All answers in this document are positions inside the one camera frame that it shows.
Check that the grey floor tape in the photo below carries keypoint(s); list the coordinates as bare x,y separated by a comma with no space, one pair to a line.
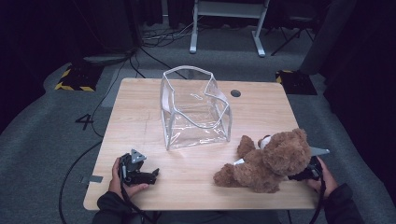
95,179

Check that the grey draped cloth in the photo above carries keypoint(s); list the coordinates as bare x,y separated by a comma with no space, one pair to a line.
327,37

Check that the black yellow striped base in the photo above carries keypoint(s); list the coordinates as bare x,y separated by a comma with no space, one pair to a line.
81,77
295,83

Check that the white desk frame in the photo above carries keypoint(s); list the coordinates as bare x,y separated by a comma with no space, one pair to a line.
194,37

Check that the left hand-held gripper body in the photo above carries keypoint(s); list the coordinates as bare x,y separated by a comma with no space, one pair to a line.
132,169

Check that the dark equipment stand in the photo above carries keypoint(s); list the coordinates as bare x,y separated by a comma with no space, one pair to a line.
106,31

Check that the black table grommet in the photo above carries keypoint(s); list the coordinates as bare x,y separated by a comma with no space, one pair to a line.
235,93

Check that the clear plastic bag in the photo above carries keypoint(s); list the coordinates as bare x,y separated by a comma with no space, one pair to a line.
193,124

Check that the black tripod stand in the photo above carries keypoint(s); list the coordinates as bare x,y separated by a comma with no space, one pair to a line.
289,39

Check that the brown teddy bear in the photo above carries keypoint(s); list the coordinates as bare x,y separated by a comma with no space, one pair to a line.
280,158

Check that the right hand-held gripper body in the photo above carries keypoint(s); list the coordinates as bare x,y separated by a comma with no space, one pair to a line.
313,169

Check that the person's right hand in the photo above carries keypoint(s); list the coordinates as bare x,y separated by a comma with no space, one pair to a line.
328,182

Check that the person's left hand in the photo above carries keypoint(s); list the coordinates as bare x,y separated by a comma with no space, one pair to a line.
115,183

